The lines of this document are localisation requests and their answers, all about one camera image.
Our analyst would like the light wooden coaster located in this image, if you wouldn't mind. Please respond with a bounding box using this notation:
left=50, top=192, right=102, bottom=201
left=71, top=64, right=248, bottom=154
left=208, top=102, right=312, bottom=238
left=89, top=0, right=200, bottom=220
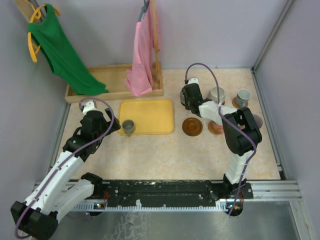
left=232, top=97, right=249, bottom=109
left=208, top=120, right=218, bottom=135

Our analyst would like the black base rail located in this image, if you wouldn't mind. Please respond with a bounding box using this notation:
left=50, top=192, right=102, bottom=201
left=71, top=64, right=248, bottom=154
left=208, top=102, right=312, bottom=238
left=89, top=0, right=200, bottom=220
left=86, top=179, right=253, bottom=208

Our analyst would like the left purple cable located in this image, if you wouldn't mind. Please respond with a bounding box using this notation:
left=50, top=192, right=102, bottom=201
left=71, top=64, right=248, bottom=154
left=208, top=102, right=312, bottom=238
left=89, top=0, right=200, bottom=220
left=14, top=97, right=115, bottom=238

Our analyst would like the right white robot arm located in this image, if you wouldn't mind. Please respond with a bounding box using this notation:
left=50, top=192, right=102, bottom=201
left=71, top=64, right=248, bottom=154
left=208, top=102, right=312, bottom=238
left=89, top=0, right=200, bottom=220
left=180, top=82, right=262, bottom=198

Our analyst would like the small green grey mug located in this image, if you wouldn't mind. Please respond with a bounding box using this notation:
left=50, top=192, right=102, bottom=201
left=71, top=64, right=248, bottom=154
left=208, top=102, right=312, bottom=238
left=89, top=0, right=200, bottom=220
left=122, top=119, right=136, bottom=137

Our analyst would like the yellow plastic tray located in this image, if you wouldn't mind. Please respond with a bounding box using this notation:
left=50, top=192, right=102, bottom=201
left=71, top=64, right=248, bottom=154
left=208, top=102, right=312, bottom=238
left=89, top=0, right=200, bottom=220
left=118, top=98, right=175, bottom=135

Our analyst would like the brown ridged wooden coaster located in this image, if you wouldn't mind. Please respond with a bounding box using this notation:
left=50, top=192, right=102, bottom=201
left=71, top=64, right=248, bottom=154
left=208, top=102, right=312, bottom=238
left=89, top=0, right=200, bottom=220
left=182, top=117, right=203, bottom=137

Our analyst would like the aluminium frame rail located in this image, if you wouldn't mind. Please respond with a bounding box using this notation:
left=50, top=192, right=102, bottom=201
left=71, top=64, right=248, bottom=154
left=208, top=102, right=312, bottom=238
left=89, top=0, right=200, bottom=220
left=43, top=179, right=301, bottom=201

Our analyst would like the dark teal mug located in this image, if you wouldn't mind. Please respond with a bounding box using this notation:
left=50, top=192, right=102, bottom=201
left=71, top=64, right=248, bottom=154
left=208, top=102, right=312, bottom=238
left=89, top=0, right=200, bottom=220
left=179, top=89, right=185, bottom=106

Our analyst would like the wooden tray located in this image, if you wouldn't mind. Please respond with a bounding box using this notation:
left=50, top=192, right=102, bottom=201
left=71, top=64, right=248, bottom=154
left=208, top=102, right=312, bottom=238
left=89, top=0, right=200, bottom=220
left=64, top=63, right=165, bottom=104

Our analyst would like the pink lettered mug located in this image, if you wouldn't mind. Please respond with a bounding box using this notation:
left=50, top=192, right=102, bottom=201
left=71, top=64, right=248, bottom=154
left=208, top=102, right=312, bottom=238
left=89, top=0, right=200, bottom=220
left=213, top=122, right=224, bottom=135

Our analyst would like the large white mug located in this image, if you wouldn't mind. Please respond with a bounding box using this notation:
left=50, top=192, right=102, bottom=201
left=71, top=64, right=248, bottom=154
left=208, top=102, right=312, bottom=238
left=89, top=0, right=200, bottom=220
left=207, top=87, right=226, bottom=105

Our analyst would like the green shirt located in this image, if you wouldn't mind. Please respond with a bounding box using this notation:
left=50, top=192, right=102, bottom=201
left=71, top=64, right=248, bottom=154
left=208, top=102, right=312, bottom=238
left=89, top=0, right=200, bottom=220
left=27, top=3, right=109, bottom=96

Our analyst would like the purple glass cup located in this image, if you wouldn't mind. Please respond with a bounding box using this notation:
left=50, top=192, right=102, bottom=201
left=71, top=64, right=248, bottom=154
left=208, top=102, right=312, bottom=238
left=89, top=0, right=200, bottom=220
left=252, top=114, right=263, bottom=129

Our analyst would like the pink shirt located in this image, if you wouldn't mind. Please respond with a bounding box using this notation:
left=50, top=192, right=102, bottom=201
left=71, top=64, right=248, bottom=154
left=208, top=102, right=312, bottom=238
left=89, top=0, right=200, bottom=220
left=124, top=0, right=155, bottom=97

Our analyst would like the grey blue mug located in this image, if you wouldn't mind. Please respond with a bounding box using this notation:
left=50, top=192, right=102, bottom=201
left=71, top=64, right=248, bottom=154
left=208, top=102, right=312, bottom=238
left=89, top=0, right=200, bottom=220
left=236, top=88, right=252, bottom=107

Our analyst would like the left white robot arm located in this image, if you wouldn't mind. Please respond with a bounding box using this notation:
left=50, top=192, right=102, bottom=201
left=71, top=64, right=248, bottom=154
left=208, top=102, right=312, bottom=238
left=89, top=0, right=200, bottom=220
left=10, top=107, right=121, bottom=240

